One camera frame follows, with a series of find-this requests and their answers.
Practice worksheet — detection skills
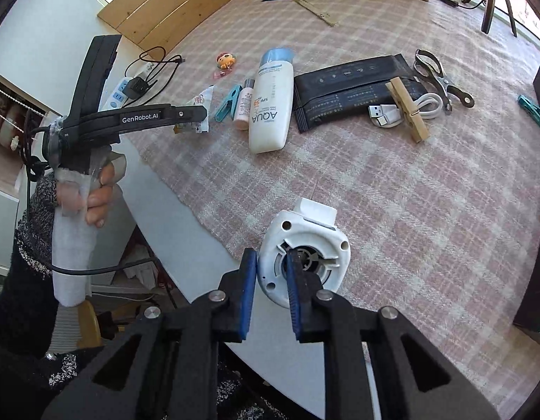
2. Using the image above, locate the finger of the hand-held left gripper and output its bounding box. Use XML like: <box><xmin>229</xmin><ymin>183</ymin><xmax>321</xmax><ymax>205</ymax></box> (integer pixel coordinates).
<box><xmin>66</xmin><ymin>34</ymin><xmax>122</xmax><ymax>120</ymax></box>
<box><xmin>169</xmin><ymin>104</ymin><xmax>208</xmax><ymax>125</ymax></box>

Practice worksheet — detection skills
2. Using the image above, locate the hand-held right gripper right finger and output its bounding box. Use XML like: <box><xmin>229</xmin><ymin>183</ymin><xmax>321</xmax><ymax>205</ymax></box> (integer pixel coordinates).
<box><xmin>284</xmin><ymin>249</ymin><xmax>500</xmax><ymax>420</ymax></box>

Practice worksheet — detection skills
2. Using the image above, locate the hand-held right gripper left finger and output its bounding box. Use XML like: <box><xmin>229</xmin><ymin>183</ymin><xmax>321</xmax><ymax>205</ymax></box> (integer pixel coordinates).
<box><xmin>40</xmin><ymin>247</ymin><xmax>258</xmax><ymax>420</ymax></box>

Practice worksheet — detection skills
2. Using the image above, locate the white snack sachet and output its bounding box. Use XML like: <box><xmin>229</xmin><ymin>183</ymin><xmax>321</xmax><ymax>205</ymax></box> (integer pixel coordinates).
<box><xmin>173</xmin><ymin>85</ymin><xmax>215</xmax><ymax>134</ymax></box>

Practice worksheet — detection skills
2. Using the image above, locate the white plug-in device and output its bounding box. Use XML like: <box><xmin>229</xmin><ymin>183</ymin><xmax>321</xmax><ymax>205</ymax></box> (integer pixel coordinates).
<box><xmin>257</xmin><ymin>198</ymin><xmax>351</xmax><ymax>311</ymax></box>

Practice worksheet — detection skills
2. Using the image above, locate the person's left forearm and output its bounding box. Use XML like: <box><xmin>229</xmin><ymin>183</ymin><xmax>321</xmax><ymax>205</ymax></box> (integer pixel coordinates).
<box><xmin>0</xmin><ymin>174</ymin><xmax>105</xmax><ymax>403</ymax></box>

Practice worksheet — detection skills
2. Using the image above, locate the person's left hand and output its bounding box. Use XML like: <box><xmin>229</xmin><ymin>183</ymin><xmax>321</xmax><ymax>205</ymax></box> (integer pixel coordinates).
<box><xmin>84</xmin><ymin>149</ymin><xmax>127</xmax><ymax>228</ymax></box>

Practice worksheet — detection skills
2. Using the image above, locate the white power strip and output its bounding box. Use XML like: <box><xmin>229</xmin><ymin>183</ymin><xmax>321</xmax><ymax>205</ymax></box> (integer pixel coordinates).
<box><xmin>99</xmin><ymin>76</ymin><xmax>133</xmax><ymax>111</ymax></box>

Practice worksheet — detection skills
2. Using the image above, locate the teal plastic clothespin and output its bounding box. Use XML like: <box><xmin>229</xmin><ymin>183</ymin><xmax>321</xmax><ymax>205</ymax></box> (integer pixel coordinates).
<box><xmin>214</xmin><ymin>85</ymin><xmax>243</xmax><ymax>122</ymax></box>

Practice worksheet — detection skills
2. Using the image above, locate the pink cylinder roll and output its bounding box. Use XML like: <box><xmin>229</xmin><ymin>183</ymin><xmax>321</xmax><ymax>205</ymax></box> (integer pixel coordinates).
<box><xmin>233</xmin><ymin>78</ymin><xmax>257</xmax><ymax>131</ymax></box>

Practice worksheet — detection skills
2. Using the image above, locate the white sunscreen tube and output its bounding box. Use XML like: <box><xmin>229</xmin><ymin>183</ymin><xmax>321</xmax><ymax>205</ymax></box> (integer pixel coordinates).
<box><xmin>248</xmin><ymin>47</ymin><xmax>296</xmax><ymax>155</ymax></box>

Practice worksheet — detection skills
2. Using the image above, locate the pine plank panel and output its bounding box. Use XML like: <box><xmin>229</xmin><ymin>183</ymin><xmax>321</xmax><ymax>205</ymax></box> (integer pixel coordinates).
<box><xmin>97</xmin><ymin>0</ymin><xmax>240</xmax><ymax>60</ymax></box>

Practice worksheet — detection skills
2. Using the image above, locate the pink checked tablecloth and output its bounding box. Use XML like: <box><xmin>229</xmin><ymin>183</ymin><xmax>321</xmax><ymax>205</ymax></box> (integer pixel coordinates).
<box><xmin>121</xmin><ymin>0</ymin><xmax>540</xmax><ymax>362</ymax></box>

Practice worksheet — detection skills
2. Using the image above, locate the black wet wipes pack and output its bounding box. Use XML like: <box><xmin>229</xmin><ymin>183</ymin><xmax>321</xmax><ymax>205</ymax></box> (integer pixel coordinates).
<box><xmin>293</xmin><ymin>54</ymin><xmax>421</xmax><ymax>133</ymax></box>

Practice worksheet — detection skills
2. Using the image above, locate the white cabinet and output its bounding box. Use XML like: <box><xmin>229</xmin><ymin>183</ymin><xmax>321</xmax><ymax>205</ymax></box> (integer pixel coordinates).
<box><xmin>0</xmin><ymin>68</ymin><xmax>52</xmax><ymax>272</ymax></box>

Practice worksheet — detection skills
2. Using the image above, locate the yellow paper strip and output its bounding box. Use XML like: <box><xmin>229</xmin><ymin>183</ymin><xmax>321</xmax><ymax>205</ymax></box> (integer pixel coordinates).
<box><xmin>293</xmin><ymin>0</ymin><xmax>339</xmax><ymax>27</ymax></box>

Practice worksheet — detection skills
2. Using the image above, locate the wooden clothespin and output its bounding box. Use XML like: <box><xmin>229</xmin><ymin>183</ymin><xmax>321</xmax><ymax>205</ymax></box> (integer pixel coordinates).
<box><xmin>385</xmin><ymin>76</ymin><xmax>429</xmax><ymax>143</ymax></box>

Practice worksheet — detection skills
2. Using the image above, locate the metal spring clamp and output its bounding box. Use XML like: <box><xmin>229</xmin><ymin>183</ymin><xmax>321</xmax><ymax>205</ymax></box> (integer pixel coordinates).
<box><xmin>413</xmin><ymin>49</ymin><xmax>475</xmax><ymax>115</ymax></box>

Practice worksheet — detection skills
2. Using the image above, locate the small teal clip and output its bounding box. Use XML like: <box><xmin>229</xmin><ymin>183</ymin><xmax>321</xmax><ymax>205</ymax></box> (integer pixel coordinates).
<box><xmin>517</xmin><ymin>95</ymin><xmax>540</xmax><ymax>130</ymax></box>

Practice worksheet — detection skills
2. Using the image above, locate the black charger cable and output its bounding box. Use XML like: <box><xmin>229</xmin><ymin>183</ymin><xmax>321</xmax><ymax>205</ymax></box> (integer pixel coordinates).
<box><xmin>125</xmin><ymin>46</ymin><xmax>185</xmax><ymax>97</ymax></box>

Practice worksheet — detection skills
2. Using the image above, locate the cartoon figure keychain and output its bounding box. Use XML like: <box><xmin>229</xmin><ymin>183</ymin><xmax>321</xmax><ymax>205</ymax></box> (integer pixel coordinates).
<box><xmin>213</xmin><ymin>51</ymin><xmax>239</xmax><ymax>80</ymax></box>

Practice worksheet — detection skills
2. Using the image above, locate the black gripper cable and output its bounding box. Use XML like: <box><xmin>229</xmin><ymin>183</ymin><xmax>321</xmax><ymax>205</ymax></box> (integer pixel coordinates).
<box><xmin>21</xmin><ymin>127</ymin><xmax>159</xmax><ymax>277</ymax></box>

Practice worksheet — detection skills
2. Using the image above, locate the white usb cable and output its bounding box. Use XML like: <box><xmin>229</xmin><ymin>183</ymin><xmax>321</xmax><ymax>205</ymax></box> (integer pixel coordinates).
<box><xmin>368</xmin><ymin>92</ymin><xmax>443</xmax><ymax>128</ymax></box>

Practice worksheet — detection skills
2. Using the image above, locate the black ring light cable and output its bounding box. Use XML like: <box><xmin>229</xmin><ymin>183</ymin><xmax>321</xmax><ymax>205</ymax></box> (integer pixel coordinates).
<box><xmin>428</xmin><ymin>0</ymin><xmax>487</xmax><ymax>9</ymax></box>

